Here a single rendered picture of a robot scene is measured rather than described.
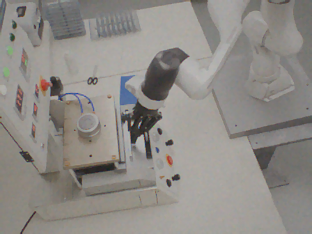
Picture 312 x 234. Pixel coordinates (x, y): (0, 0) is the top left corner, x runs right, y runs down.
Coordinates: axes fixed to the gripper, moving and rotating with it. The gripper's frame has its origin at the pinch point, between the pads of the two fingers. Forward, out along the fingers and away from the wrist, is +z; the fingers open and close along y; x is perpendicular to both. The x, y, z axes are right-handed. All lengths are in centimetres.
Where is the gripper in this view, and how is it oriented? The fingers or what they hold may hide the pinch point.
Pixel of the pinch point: (134, 135)
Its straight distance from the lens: 122.4
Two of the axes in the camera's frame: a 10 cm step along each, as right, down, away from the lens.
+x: -1.3, -8.0, 5.8
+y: 9.5, 0.6, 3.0
